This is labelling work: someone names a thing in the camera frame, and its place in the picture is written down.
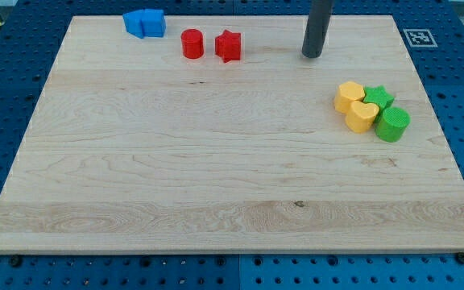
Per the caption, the wooden board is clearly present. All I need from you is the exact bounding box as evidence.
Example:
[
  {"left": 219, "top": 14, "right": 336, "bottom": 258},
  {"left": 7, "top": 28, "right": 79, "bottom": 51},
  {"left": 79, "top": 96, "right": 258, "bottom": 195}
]
[{"left": 0, "top": 15, "right": 464, "bottom": 255}]

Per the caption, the red star block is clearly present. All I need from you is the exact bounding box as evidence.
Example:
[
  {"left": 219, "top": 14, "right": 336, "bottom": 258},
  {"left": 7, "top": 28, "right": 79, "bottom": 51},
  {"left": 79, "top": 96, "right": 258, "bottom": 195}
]
[{"left": 214, "top": 30, "right": 242, "bottom": 63}]

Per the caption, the red cylinder block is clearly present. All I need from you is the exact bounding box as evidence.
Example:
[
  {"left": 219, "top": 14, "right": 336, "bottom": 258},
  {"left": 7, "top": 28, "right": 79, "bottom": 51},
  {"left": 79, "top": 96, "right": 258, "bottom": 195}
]
[{"left": 180, "top": 28, "right": 205, "bottom": 60}]

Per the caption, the yellow hexagon block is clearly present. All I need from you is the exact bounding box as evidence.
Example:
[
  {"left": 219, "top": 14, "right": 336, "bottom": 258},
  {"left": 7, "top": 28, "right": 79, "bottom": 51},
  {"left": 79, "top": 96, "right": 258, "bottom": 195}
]
[{"left": 333, "top": 81, "right": 365, "bottom": 114}]

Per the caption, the yellow heart block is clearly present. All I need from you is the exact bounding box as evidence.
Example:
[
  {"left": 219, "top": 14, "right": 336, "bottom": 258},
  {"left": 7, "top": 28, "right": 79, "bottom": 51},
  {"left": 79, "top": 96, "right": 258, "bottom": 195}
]
[{"left": 345, "top": 101, "right": 379, "bottom": 133}]

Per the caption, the blue cube block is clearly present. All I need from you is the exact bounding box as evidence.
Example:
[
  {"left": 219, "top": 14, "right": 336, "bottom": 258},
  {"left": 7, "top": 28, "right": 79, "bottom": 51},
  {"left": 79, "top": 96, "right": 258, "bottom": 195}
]
[{"left": 140, "top": 9, "right": 166, "bottom": 37}]

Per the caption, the green star block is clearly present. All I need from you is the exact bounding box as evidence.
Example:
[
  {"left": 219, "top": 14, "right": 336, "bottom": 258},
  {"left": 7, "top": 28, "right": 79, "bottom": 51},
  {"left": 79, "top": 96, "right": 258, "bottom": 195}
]
[{"left": 363, "top": 85, "right": 395, "bottom": 122}]

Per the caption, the blue angular block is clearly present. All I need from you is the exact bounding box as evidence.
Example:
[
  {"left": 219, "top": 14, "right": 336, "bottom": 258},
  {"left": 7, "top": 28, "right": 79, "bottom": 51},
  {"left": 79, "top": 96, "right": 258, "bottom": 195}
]
[{"left": 122, "top": 10, "right": 144, "bottom": 39}]

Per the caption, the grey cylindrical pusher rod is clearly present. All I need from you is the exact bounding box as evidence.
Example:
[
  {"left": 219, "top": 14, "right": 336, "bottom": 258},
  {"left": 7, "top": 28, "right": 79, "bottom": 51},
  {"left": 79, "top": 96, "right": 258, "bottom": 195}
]
[{"left": 301, "top": 0, "right": 334, "bottom": 59}]

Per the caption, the green cylinder block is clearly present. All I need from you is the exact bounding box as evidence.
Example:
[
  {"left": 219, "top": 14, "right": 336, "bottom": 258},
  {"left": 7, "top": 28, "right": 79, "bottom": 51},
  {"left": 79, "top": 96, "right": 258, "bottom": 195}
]
[{"left": 375, "top": 107, "right": 411, "bottom": 143}]

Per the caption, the white fiducial marker tag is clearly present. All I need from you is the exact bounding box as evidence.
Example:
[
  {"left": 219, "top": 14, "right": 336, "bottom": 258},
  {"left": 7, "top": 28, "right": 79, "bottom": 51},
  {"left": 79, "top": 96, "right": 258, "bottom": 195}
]
[{"left": 403, "top": 28, "right": 437, "bottom": 48}]

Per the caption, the black bolt left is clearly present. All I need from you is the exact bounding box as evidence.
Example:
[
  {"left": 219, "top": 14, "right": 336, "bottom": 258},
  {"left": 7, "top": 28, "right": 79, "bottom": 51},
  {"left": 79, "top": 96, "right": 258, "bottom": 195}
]
[{"left": 8, "top": 255, "right": 23, "bottom": 267}]

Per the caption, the black bolt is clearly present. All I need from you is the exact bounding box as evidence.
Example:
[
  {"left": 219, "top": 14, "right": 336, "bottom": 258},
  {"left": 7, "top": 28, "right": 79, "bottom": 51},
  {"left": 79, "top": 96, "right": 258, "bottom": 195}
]
[
  {"left": 8, "top": 255, "right": 23, "bottom": 267},
  {"left": 455, "top": 252, "right": 464, "bottom": 265}
]

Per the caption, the black bolt right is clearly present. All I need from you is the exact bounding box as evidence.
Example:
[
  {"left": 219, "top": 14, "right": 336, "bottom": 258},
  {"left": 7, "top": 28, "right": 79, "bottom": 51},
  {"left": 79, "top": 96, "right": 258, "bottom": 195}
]
[{"left": 455, "top": 252, "right": 464, "bottom": 265}]

